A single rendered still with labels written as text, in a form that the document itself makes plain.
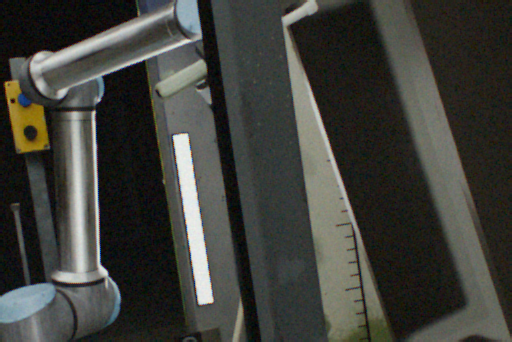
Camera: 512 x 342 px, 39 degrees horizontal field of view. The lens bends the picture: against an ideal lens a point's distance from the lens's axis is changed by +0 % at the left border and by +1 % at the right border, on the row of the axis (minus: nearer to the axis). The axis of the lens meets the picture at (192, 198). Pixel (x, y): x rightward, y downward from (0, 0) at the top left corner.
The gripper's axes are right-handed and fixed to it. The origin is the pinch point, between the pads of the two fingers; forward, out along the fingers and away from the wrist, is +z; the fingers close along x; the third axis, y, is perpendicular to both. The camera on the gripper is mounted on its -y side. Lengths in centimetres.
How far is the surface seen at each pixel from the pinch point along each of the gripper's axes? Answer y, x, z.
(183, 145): 20, 8, 73
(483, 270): 97, 55, 15
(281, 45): -6, -34, -115
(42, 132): -9, -30, 94
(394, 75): 30, 63, 21
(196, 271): 61, -12, 72
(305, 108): 33, 56, 72
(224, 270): 67, -3, 74
